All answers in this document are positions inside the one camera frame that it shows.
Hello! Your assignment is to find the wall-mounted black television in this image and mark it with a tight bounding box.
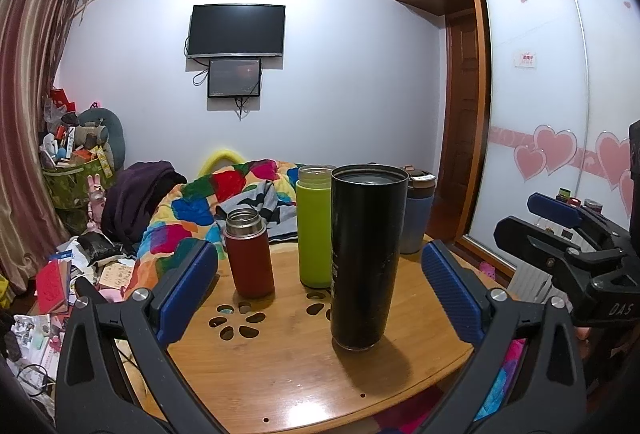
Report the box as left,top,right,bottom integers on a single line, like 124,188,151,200
186,4,287,60

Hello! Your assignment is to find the pink patterned bedsheet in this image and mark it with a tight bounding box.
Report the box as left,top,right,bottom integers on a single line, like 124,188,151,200
374,338,529,434

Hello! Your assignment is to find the colourful patchwork quilt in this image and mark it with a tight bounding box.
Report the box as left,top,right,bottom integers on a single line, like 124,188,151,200
122,158,309,311

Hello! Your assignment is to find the red thermos cup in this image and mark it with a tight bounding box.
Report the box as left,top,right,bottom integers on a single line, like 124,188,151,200
222,208,276,299

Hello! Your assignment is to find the striped brown curtain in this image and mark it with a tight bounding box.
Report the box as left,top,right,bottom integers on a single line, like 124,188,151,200
0,0,94,297

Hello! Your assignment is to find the black white striped cloth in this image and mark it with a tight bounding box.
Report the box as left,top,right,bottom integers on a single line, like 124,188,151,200
214,180,302,245

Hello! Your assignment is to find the brown wooden door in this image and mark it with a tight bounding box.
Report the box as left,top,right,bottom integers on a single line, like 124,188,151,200
439,10,484,241

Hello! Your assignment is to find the white sliding wardrobe with hearts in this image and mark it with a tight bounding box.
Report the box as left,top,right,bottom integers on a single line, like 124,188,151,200
472,0,640,275

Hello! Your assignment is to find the grey plush pillow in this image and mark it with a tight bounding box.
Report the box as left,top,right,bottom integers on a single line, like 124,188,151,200
76,106,126,171

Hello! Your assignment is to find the green storage box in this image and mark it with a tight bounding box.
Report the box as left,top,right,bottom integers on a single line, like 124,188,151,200
42,163,119,211

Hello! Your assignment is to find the yellow ring pillow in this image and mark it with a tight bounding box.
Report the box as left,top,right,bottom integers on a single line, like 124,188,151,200
198,150,247,178

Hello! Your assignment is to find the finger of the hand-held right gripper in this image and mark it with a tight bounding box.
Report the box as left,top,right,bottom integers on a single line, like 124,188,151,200
526,192,629,241
493,215,592,285

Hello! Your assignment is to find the white radiator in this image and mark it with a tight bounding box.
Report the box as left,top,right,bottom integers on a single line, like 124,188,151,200
507,258,557,303

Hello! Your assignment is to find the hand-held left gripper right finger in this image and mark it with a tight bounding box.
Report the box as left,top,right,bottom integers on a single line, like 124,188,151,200
421,238,589,434

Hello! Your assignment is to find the grey-blue cup brown lid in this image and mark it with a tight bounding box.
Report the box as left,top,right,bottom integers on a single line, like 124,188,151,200
398,165,436,256

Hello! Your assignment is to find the green cup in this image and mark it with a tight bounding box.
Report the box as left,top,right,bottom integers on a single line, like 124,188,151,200
295,164,337,289

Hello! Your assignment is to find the dark purple cloth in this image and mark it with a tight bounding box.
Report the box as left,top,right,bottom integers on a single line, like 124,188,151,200
100,160,189,255

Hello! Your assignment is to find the red book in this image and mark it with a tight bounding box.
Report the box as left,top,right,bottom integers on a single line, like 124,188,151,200
35,258,72,315

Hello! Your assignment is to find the small black monitor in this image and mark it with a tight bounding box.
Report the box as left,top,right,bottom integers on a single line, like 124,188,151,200
207,58,264,99

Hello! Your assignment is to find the tall black cup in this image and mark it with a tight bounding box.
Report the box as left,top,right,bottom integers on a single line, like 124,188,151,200
330,164,410,353

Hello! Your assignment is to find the pink bunny toy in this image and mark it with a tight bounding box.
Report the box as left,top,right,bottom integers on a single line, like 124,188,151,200
85,173,109,233

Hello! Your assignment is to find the red paper bag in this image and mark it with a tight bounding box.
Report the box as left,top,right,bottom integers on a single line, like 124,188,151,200
49,86,77,115

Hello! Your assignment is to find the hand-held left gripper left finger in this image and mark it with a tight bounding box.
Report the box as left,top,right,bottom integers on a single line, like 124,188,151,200
54,238,228,434

